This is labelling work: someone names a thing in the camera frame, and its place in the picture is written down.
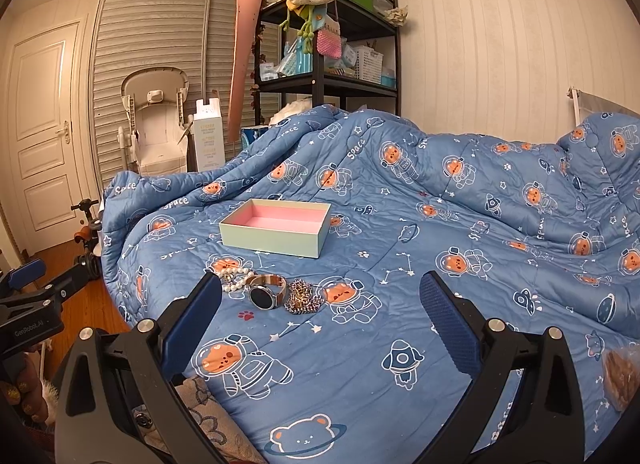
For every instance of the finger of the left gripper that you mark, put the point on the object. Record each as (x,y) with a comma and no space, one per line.
(16,279)

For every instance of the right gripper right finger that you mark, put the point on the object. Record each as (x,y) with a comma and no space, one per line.
(523,402)

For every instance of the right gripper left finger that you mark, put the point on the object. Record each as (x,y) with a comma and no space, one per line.
(118,401)

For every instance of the watch with beige strap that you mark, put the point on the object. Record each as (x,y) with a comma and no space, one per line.
(267,291)

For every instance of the pink lined jewelry box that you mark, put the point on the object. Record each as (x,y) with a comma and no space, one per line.
(279,227)

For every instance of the children's scooter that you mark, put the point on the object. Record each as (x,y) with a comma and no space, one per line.
(88,237)

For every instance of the beige baby high chair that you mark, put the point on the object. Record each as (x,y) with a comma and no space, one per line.
(153,141)

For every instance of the white panel door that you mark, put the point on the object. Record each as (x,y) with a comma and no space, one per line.
(42,100)

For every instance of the blue space bear quilt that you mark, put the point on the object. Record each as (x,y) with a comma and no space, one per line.
(350,369)

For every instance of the tall white carton box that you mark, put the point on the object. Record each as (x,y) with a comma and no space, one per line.
(208,135)

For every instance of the blue tissue box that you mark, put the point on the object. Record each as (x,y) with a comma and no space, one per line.
(250,134)

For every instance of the louvered wardrobe doors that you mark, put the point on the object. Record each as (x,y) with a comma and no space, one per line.
(195,36)

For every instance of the pink long hanging case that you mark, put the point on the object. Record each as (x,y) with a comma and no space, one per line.
(246,16)

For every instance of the small pink mesh pouch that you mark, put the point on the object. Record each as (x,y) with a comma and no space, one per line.
(329,43)

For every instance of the white storage basket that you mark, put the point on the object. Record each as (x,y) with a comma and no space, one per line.
(369,64)

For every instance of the black metal shelf rack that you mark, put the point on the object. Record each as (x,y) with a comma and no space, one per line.
(347,50)

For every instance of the white bed headboard rail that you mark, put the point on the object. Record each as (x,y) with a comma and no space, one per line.
(584,104)

